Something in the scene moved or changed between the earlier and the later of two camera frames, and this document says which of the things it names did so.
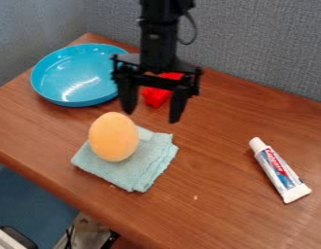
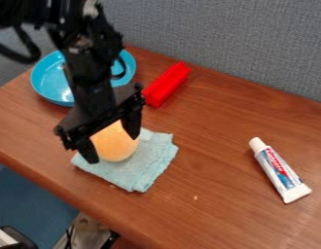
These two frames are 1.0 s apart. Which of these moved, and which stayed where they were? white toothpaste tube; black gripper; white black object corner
Moved: black gripper
Stayed: white black object corner; white toothpaste tube
